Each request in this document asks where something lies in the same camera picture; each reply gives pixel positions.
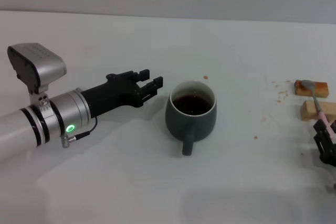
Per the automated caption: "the pink handled metal spoon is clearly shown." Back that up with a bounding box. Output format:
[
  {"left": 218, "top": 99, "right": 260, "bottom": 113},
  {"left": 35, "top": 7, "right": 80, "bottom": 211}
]
[{"left": 301, "top": 79, "right": 336, "bottom": 142}]

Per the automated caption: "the stained rectangular wooden block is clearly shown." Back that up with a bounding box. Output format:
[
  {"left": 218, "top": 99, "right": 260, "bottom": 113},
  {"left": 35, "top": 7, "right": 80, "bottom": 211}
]
[{"left": 293, "top": 79, "right": 329, "bottom": 99}]

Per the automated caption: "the light notched wooden block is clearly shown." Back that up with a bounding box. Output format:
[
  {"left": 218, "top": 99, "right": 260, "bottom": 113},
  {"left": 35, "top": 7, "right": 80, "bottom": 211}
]
[{"left": 300, "top": 100, "right": 336, "bottom": 122}]

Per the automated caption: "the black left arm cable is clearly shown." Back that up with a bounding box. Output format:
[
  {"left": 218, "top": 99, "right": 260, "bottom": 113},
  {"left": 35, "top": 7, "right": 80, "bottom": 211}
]
[{"left": 61, "top": 116, "right": 98, "bottom": 148}]

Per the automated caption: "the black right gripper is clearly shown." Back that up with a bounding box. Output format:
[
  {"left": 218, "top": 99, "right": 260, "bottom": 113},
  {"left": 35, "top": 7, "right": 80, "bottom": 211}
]
[{"left": 313, "top": 119, "right": 336, "bottom": 168}]

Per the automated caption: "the dark coffee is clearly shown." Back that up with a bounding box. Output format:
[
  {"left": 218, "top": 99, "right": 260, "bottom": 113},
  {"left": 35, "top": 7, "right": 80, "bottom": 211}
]
[{"left": 172, "top": 94, "right": 213, "bottom": 116}]

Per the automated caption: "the grey ceramic cup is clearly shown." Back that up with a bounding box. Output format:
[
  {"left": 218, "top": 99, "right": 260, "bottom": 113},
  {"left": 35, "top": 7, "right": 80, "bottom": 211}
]
[{"left": 164, "top": 79, "right": 218, "bottom": 156}]

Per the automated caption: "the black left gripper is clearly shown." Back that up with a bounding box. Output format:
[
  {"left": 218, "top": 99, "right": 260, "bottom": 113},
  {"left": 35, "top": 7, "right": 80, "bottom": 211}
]
[{"left": 81, "top": 69, "right": 164, "bottom": 119}]

